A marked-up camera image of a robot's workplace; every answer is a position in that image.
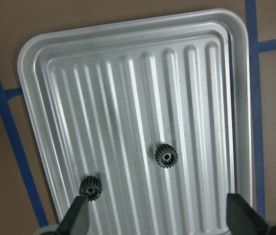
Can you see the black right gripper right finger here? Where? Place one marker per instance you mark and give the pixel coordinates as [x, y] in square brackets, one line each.
[241, 218]

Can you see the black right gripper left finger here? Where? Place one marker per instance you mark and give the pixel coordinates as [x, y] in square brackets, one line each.
[76, 220]

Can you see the black bearing gear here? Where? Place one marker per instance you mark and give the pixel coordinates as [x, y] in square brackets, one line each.
[166, 156]
[91, 187]

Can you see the silver ribbed metal tray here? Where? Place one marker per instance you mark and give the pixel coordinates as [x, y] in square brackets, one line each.
[101, 99]

